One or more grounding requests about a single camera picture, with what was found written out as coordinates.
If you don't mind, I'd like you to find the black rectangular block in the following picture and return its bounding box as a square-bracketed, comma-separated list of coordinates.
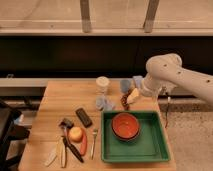
[76, 108, 92, 128]

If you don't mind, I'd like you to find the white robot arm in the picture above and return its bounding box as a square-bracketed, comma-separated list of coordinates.
[139, 53, 213, 106]

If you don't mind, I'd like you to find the orange carrot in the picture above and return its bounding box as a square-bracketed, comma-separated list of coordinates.
[80, 129, 87, 156]

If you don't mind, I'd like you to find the white plastic cup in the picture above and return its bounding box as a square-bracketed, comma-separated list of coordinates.
[96, 76, 110, 94]

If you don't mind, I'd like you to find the green plastic tray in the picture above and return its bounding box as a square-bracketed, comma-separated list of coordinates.
[101, 111, 170, 163]

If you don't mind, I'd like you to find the crumpled blue cloth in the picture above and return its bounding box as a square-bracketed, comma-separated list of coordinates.
[96, 96, 115, 111]

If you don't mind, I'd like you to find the red bowl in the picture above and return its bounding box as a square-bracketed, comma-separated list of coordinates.
[111, 112, 140, 140]

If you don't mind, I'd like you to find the dark brown bead string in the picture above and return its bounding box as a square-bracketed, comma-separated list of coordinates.
[120, 92, 131, 111]

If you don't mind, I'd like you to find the blue plastic cup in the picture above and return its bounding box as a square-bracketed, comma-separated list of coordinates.
[120, 79, 132, 94]

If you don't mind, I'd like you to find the black equipment at left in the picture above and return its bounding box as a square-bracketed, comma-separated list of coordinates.
[0, 99, 30, 171]

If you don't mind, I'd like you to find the cream handled knife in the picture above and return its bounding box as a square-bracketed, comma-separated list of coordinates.
[60, 138, 66, 168]

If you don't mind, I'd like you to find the red yellow apple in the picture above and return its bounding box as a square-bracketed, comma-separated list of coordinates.
[69, 127, 83, 142]

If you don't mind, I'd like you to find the white plastic knife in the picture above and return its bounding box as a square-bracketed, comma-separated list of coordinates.
[44, 149, 57, 167]

